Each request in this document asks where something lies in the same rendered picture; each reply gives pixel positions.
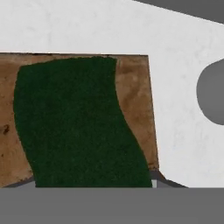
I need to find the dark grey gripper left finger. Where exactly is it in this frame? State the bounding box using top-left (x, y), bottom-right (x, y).
top-left (3, 176), bottom-right (37, 189)

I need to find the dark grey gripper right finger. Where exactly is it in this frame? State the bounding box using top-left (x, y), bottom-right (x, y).
top-left (150, 170), bottom-right (188, 189)

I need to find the brown wooden cutting board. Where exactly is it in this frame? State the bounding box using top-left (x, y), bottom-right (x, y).
top-left (0, 52), bottom-right (160, 188)

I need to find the grey sink basin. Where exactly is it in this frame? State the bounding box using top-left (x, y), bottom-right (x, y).
top-left (196, 58), bottom-right (224, 126)

